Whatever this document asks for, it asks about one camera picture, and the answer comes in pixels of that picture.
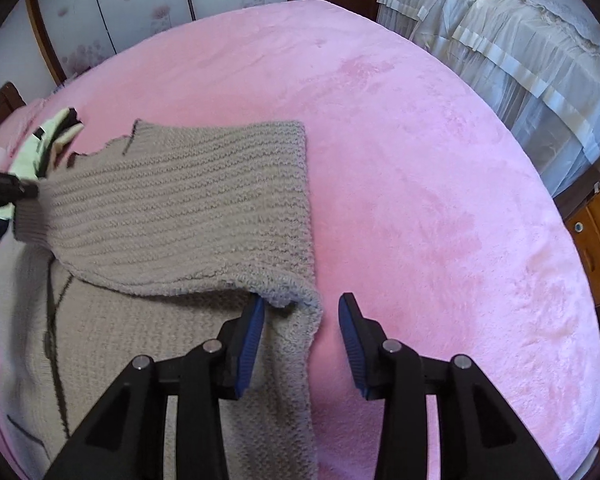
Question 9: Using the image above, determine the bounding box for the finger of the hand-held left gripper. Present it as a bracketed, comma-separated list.
[0, 169, 40, 214]

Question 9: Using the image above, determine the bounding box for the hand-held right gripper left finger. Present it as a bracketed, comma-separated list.
[42, 294, 267, 480]

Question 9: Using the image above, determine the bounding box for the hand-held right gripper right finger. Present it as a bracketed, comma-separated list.
[338, 292, 562, 480]

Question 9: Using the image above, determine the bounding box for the beige knit sweater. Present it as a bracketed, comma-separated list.
[0, 119, 326, 480]

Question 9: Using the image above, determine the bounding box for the pink pillow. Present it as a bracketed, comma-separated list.
[0, 97, 51, 171]

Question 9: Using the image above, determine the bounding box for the light green garment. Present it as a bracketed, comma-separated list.
[0, 106, 86, 246]

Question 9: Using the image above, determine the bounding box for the dark wooden headboard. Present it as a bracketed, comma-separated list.
[0, 82, 28, 141]

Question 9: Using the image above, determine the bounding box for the pink plush blanket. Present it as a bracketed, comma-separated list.
[0, 0, 600, 480]

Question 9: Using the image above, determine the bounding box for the floral sliding door wardrobe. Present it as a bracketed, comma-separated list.
[25, 0, 301, 86]

